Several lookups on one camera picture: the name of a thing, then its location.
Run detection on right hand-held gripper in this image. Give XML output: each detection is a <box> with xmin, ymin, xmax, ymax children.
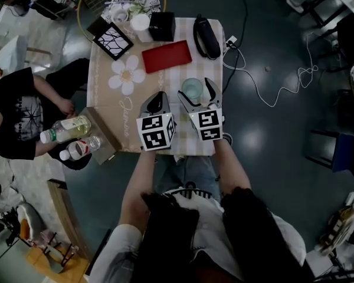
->
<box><xmin>177</xmin><ymin>77</ymin><xmax>225</xmax><ymax>142</ymax></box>

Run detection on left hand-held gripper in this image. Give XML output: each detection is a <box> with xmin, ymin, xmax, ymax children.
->
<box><xmin>136</xmin><ymin>91</ymin><xmax>176</xmax><ymax>152</ymax></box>

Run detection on clear glass cup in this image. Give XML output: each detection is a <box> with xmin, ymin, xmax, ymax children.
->
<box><xmin>181</xmin><ymin>77</ymin><xmax>204</xmax><ymax>100</ymax></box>

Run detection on red tray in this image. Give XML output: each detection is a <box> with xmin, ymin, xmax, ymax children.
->
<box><xmin>141</xmin><ymin>39</ymin><xmax>193</xmax><ymax>74</ymax></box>

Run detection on person's right forearm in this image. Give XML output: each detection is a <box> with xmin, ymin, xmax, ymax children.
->
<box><xmin>214</xmin><ymin>139</ymin><xmax>251</xmax><ymax>195</ymax></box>

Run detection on person's left forearm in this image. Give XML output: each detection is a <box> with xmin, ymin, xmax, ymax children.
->
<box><xmin>119</xmin><ymin>149</ymin><xmax>158</xmax><ymax>226</ymax></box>

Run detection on table with checked beige tablecloth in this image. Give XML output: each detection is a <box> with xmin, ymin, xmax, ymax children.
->
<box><xmin>86</xmin><ymin>17</ymin><xmax>227</xmax><ymax>156</ymax></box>

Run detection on brown box stool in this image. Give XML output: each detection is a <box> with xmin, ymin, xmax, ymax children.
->
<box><xmin>76</xmin><ymin>107</ymin><xmax>123</xmax><ymax>166</ymax></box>

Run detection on person's jeans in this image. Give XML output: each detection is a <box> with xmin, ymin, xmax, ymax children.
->
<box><xmin>155</xmin><ymin>154</ymin><xmax>222</xmax><ymax>202</ymax></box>

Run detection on black box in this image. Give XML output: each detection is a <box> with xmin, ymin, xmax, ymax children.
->
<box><xmin>148</xmin><ymin>11</ymin><xmax>176</xmax><ymax>42</ymax></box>

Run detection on white cylinder roll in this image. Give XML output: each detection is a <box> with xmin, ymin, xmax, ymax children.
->
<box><xmin>130</xmin><ymin>13</ymin><xmax>153</xmax><ymax>43</ymax></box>

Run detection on clear plastic bottle red label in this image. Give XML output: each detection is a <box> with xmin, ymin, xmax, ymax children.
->
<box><xmin>59</xmin><ymin>136</ymin><xmax>103</xmax><ymax>162</ymax></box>

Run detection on plastic bottle with yellow liquid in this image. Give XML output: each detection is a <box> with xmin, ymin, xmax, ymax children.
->
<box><xmin>40</xmin><ymin>115</ymin><xmax>92</xmax><ymax>144</ymax></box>

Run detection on white bowl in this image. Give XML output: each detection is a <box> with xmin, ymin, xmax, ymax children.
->
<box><xmin>110</xmin><ymin>6</ymin><xmax>130</xmax><ymax>23</ymax></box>

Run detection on dark brown board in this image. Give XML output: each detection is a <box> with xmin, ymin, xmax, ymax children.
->
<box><xmin>87</xmin><ymin>16</ymin><xmax>110</xmax><ymax>38</ymax></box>

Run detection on white flowers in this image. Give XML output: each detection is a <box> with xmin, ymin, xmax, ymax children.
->
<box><xmin>128</xmin><ymin>0</ymin><xmax>154</xmax><ymax>19</ymax></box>

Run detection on person's white shirt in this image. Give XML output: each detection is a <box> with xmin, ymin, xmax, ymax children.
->
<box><xmin>90</xmin><ymin>181</ymin><xmax>307</xmax><ymax>283</ymax></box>

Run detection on wooden board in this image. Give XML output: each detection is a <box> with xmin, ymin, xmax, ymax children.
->
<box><xmin>47</xmin><ymin>179</ymin><xmax>92</xmax><ymax>259</ymax></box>

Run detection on white paper bag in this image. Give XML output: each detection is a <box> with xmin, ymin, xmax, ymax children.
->
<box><xmin>0</xmin><ymin>35</ymin><xmax>53</xmax><ymax>73</ymax></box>

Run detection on black metal chair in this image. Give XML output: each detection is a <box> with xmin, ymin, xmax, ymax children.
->
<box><xmin>302</xmin><ymin>0</ymin><xmax>354</xmax><ymax>59</ymax></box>

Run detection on grey and orange bag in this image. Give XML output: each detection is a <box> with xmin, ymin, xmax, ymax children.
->
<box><xmin>17</xmin><ymin>203</ymin><xmax>47</xmax><ymax>244</ymax></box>

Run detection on wooden crate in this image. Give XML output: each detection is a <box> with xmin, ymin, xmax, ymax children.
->
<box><xmin>318</xmin><ymin>208</ymin><xmax>354</xmax><ymax>256</ymax></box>

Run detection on black speaker with strap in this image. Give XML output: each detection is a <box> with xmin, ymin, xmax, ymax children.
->
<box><xmin>193</xmin><ymin>14</ymin><xmax>222</xmax><ymax>61</ymax></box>

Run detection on white cable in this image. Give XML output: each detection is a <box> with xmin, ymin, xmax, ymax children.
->
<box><xmin>222</xmin><ymin>31</ymin><xmax>319</xmax><ymax>108</ymax></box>

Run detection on black picture frame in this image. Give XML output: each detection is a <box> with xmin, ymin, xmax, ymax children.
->
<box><xmin>93</xmin><ymin>21</ymin><xmax>135</xmax><ymax>61</ymax></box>

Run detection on black cable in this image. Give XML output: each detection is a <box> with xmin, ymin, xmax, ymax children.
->
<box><xmin>222</xmin><ymin>0</ymin><xmax>249</xmax><ymax>97</ymax></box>

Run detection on gold wire chair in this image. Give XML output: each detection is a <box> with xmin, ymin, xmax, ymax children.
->
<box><xmin>76</xmin><ymin>0</ymin><xmax>167</xmax><ymax>42</ymax></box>

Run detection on black metal frame stand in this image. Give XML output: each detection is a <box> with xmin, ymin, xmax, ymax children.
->
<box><xmin>85</xmin><ymin>228</ymin><xmax>113</xmax><ymax>277</ymax></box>

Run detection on blue stool with black frame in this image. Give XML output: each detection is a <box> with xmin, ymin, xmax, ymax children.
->
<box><xmin>305</xmin><ymin>128</ymin><xmax>354</xmax><ymax>179</ymax></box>

